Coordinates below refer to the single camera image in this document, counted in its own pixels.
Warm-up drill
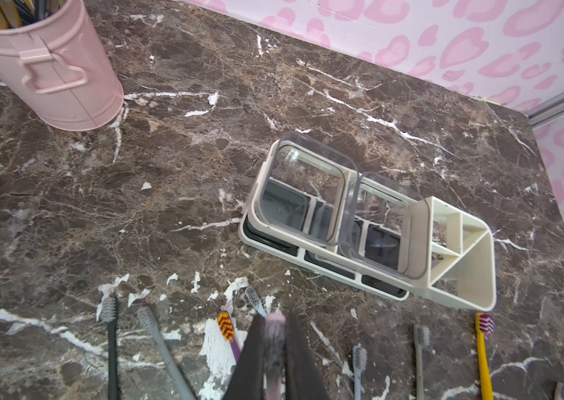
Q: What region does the cream toothbrush holder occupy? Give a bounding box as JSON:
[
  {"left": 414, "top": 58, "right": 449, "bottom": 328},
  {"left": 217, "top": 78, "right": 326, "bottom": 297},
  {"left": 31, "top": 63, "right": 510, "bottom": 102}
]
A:
[{"left": 239, "top": 133, "right": 497, "bottom": 312}]

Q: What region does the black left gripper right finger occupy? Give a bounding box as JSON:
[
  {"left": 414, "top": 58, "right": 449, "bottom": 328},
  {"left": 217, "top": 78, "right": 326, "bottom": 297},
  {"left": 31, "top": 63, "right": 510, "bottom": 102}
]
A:
[{"left": 285, "top": 313, "right": 329, "bottom": 400}]

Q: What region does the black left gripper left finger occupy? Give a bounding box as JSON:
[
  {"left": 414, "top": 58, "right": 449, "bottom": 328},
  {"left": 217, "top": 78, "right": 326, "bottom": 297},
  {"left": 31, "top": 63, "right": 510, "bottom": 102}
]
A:
[{"left": 223, "top": 315, "right": 265, "bottom": 400}]

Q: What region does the pink metal pencil bucket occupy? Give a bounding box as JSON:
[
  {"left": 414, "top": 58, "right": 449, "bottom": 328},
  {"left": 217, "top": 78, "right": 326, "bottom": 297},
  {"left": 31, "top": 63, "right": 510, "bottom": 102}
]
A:
[{"left": 0, "top": 0, "right": 124, "bottom": 132}]

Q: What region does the light blue angled toothbrush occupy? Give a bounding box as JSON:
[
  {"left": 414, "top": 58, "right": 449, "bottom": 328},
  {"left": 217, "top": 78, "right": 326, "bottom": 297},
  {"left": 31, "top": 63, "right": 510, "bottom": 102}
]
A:
[{"left": 245, "top": 286, "right": 268, "bottom": 318}]

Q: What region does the bundle of coloured pencils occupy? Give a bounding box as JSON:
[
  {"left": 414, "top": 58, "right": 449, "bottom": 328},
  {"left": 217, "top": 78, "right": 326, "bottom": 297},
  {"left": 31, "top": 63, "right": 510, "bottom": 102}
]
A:
[{"left": 0, "top": 0, "right": 68, "bottom": 30}]

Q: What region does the yellow toothbrush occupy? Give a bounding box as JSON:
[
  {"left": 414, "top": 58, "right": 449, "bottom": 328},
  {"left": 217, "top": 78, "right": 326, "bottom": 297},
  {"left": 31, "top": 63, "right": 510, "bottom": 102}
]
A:
[{"left": 475, "top": 313, "right": 494, "bottom": 400}]

